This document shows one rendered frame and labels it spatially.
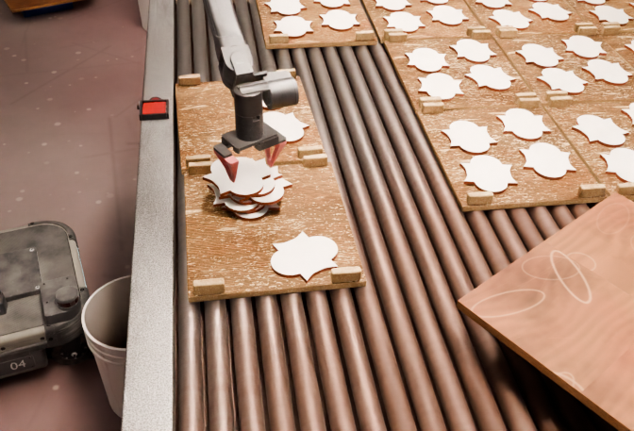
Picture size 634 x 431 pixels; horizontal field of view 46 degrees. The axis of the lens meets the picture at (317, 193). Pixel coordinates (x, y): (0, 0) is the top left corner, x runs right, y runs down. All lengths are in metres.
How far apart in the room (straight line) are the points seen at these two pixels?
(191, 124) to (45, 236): 0.98
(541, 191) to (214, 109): 0.85
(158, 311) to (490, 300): 0.62
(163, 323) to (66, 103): 2.63
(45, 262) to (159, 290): 1.18
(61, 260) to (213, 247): 1.16
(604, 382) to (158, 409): 0.72
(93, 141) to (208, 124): 1.75
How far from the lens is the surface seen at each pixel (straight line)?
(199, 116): 1.96
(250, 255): 1.52
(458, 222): 1.68
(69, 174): 3.43
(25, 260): 2.64
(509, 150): 1.91
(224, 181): 1.61
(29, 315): 2.48
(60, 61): 4.36
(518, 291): 1.37
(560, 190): 1.81
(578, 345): 1.31
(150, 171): 1.81
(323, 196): 1.67
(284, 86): 1.49
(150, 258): 1.57
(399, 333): 1.42
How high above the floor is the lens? 1.97
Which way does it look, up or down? 38 degrees down
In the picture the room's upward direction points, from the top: 2 degrees clockwise
